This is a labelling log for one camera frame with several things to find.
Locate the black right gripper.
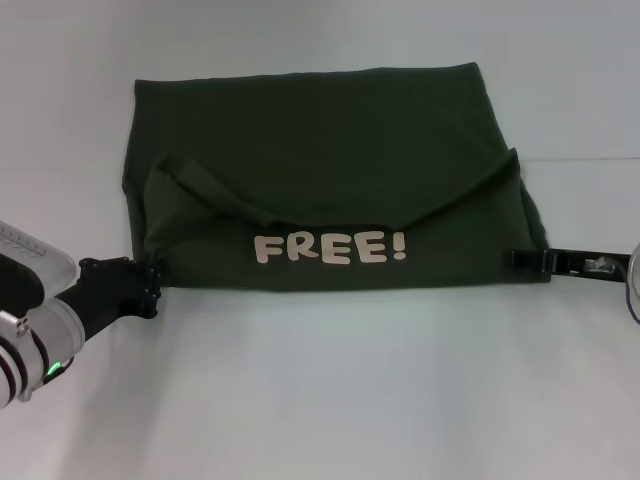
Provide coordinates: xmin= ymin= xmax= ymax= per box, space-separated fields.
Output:
xmin=510 ymin=247 xmax=632 ymax=282

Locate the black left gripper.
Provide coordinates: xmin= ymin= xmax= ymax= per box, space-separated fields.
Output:
xmin=54 ymin=252 xmax=164 ymax=342

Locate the dark green shirt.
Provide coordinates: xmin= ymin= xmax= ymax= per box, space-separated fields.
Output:
xmin=122 ymin=62 xmax=551 ymax=292

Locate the dark right arm cable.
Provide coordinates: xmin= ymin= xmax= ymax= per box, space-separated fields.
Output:
xmin=618 ymin=263 xmax=640 ymax=327

